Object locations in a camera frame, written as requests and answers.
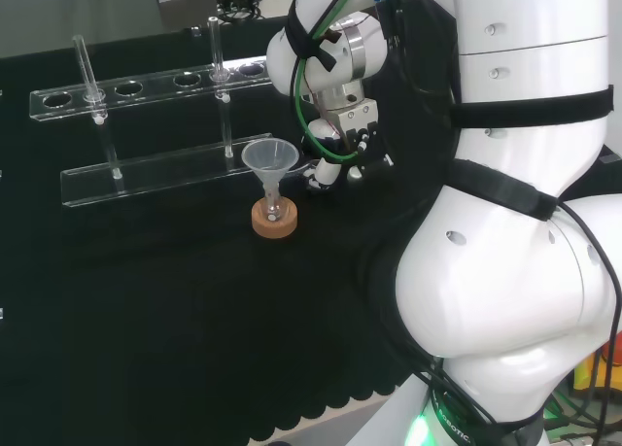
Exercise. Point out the grey metal box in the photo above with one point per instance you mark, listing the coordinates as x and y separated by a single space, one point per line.
184 4

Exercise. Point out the clear acrylic funnel stand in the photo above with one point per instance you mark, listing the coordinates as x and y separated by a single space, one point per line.
146 174

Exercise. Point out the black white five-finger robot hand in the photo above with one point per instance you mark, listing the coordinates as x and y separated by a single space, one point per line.
357 120

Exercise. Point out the yellow stop button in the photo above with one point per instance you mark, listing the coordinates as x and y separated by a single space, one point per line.
590 373

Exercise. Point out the black bench cloth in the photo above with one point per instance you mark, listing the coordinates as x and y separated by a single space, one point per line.
146 295

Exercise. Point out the translucent plastic funnel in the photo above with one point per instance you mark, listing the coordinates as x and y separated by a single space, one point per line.
269 157

